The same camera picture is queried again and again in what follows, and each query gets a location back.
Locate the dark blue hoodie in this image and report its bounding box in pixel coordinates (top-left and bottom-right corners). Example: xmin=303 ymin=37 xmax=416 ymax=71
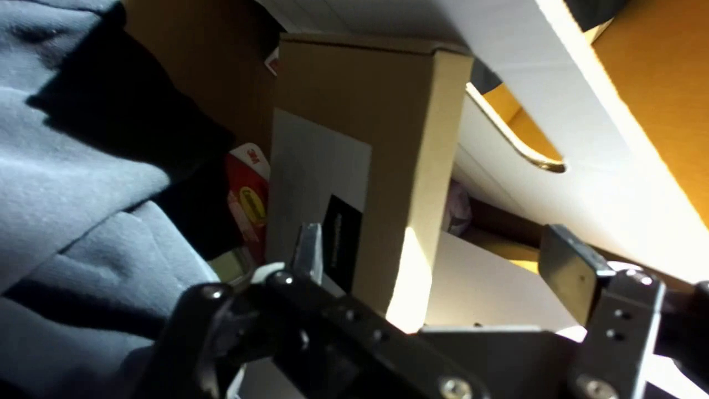
xmin=0 ymin=0 xmax=233 ymax=399

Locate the white cardboard box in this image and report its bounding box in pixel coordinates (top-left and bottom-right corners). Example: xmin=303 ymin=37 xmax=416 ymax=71
xmin=257 ymin=0 xmax=709 ymax=285

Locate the red yellow package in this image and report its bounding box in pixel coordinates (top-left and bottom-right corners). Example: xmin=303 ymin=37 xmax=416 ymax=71
xmin=224 ymin=142 xmax=270 ymax=263

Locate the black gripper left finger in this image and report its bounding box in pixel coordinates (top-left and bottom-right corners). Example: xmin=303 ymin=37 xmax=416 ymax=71
xmin=285 ymin=223 xmax=324 ymax=283

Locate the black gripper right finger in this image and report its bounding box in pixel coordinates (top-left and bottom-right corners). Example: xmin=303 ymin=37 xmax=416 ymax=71
xmin=537 ymin=223 xmax=613 ymax=326

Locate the tan couch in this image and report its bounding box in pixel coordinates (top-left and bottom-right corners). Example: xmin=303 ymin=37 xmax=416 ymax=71
xmin=122 ymin=0 xmax=709 ymax=227

